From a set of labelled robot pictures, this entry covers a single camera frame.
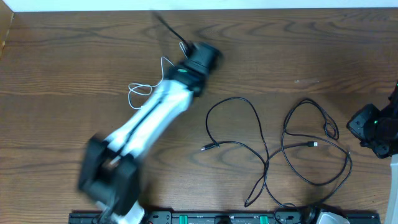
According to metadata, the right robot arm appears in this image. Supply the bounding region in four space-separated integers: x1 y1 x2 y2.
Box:
346 88 397 223

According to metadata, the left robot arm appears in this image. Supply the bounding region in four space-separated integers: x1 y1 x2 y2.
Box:
77 42 222 223

